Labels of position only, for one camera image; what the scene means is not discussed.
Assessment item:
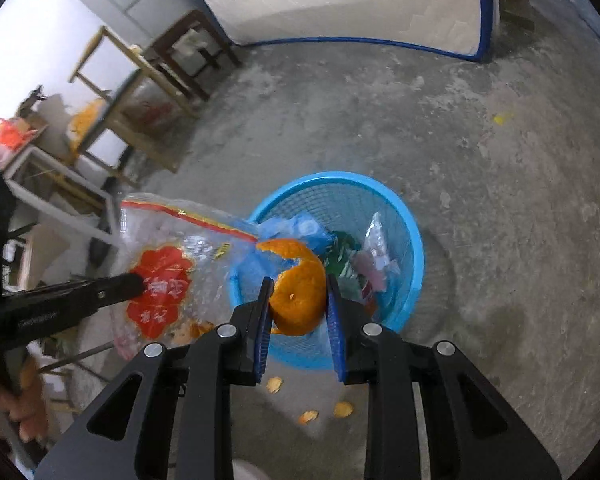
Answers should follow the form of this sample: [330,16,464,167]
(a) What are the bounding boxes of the large clear plastic sack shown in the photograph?
[114,79,182,132]

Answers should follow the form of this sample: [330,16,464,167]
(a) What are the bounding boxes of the dark wooden stool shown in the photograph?
[144,9,242,104]

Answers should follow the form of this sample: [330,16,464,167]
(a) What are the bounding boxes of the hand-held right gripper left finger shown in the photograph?
[34,276,276,480]

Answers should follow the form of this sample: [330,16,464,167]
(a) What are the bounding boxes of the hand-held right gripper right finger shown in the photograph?
[326,274,563,480]

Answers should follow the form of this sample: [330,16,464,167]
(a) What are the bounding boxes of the clear red-printed plastic bag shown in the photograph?
[109,192,261,361]

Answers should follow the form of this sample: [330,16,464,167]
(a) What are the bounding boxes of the white cloth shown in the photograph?
[172,26,207,59]

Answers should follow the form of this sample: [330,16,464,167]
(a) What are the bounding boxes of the yellow plastic bag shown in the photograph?
[69,99,112,155]

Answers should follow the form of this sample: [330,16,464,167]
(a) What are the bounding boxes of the blue mesh waste bin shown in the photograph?
[228,171,425,371]

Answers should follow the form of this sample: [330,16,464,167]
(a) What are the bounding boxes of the long grey table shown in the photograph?
[0,142,123,254]

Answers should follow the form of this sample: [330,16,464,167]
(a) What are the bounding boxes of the small clear pink packet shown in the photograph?
[352,211,403,307]

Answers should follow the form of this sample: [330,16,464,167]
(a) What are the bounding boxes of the red plastic bags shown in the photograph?
[0,116,40,152]

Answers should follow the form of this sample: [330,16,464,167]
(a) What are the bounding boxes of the orange tangerine peel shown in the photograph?
[256,237,328,337]

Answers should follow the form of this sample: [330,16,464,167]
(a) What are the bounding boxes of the light wooden armchair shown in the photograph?
[69,25,202,175]

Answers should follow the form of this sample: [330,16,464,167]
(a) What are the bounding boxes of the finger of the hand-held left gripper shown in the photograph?
[2,273,146,314]

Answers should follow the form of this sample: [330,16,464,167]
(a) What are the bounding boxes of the person's left hand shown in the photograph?
[0,355,50,445]

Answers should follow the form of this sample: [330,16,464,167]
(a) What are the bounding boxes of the blue snack packet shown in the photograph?
[252,214,331,261]

